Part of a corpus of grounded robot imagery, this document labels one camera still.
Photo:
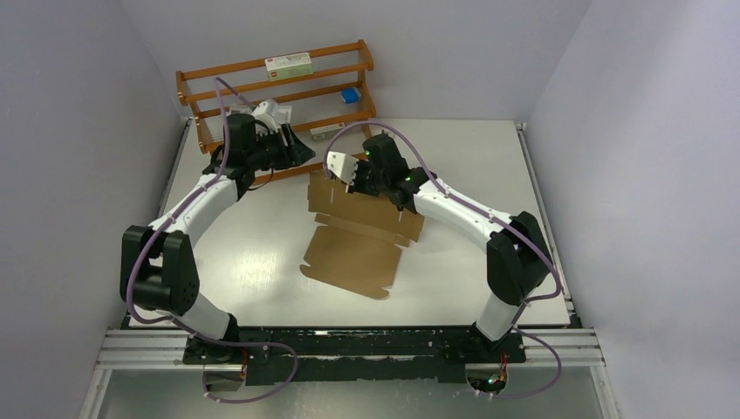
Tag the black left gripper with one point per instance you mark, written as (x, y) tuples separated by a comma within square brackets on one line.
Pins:
[(292, 154)]

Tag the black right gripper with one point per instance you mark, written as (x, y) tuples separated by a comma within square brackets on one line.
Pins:
[(355, 187)]

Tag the brown cardboard box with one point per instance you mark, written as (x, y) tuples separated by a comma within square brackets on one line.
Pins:
[(358, 243)]

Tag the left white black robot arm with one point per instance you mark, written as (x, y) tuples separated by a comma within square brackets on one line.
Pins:
[(159, 276)]

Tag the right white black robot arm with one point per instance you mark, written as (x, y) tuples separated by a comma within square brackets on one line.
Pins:
[(517, 258)]

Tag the grey white small box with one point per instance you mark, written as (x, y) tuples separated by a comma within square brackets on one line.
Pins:
[(326, 132)]

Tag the blue small box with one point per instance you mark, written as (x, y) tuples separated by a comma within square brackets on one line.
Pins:
[(351, 95)]

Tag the green white box top shelf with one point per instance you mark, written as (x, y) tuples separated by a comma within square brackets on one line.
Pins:
[(288, 66)]

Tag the white flat blister package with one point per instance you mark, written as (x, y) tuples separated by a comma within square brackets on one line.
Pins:
[(272, 115)]

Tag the orange wooden shelf rack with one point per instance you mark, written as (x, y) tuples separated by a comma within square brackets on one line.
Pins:
[(315, 99)]

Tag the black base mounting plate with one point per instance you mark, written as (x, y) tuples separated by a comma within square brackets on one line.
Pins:
[(347, 354)]

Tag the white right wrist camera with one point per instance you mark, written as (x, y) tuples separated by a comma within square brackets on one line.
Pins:
[(342, 166)]

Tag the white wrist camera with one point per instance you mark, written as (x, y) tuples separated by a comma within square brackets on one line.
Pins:
[(263, 129), (342, 166)]

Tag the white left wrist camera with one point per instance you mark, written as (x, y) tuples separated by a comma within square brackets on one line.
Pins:
[(263, 129)]

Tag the aluminium rail frame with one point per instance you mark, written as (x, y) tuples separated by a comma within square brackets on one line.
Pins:
[(248, 264)]

